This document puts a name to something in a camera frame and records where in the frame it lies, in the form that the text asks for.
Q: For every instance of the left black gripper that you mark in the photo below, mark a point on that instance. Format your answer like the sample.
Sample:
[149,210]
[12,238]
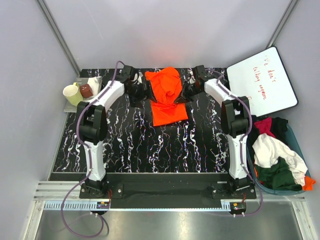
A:
[144,95]

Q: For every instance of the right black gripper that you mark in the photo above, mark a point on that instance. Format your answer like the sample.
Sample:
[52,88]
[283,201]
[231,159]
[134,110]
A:
[183,98]

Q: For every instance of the orange t shirt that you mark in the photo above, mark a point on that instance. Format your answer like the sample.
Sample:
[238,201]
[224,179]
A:
[309,183]
[166,86]

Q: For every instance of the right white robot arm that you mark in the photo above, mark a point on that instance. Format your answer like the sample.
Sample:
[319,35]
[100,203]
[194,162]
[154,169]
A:
[236,123]

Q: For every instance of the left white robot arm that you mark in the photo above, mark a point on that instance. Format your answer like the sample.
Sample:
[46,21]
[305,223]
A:
[92,126]

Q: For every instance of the dark red cube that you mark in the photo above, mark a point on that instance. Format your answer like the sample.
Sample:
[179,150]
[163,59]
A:
[86,91]

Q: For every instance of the cream yellow mug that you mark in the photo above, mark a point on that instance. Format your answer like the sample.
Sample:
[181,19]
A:
[72,94]

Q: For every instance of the white whiteboard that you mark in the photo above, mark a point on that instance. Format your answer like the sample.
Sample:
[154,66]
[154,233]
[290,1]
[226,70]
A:
[263,79]

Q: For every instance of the magenta t shirt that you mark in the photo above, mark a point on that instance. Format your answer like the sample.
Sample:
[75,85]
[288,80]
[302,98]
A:
[264,126]

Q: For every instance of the white t shirt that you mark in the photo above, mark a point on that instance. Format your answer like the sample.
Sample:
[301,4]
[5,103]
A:
[268,149]

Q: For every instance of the black t shirt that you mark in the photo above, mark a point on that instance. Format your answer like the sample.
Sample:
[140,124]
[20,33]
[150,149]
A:
[278,128]

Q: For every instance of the teal laundry basket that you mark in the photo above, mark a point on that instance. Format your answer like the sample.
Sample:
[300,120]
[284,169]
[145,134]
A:
[293,145]

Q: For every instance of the dark green t shirt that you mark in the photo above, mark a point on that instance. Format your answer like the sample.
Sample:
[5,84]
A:
[277,177]

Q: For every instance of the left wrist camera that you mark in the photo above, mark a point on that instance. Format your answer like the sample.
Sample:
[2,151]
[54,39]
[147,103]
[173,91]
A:
[129,73]

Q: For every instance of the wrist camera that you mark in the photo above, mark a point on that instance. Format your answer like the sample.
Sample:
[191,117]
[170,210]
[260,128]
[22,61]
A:
[198,73]
[129,73]

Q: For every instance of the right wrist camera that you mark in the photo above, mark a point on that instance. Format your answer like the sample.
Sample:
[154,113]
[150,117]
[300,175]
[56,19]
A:
[198,73]

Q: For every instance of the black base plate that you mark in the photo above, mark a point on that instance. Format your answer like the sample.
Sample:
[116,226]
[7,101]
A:
[167,191]

